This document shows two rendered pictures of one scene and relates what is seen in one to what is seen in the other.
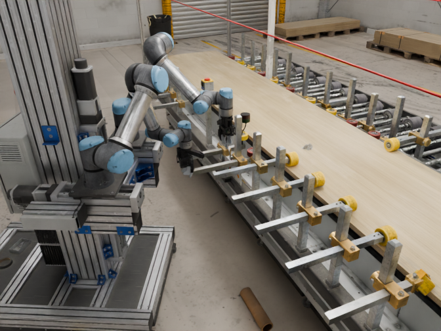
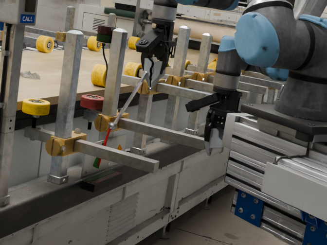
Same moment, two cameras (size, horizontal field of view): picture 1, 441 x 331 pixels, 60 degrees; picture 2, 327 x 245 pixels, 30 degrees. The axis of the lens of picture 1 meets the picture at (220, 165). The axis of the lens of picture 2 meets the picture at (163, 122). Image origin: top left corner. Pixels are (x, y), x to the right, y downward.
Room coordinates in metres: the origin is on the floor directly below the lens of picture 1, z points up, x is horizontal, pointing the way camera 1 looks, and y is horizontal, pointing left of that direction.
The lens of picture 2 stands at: (3.33, 1.38, 1.27)
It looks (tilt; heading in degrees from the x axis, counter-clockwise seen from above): 12 degrees down; 226
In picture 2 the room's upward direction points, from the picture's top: 9 degrees clockwise
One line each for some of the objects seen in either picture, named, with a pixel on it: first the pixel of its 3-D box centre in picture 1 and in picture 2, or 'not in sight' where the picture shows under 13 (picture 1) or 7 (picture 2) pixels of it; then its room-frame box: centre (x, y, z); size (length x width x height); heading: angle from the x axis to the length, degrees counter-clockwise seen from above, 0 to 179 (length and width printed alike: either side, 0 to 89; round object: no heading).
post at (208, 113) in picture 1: (208, 119); (5, 116); (2.61, 0.08, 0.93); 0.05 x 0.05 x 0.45; 22
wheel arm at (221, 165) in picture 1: (224, 165); (143, 129); (2.06, -0.03, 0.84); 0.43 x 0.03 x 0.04; 112
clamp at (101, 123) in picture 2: (239, 159); (110, 121); (2.12, -0.12, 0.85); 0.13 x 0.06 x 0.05; 22
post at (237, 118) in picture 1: (237, 150); (110, 103); (2.14, -0.11, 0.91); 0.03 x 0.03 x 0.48; 22
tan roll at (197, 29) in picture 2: not in sight; (228, 36); (-0.06, -1.61, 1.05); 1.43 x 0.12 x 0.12; 112
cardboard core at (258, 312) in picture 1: (255, 308); not in sight; (1.63, -0.21, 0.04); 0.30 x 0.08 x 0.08; 22
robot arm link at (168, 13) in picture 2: (226, 111); (163, 13); (2.04, -0.04, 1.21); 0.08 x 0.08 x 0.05
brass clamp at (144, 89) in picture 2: (258, 164); (150, 85); (1.89, -0.22, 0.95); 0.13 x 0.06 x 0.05; 22
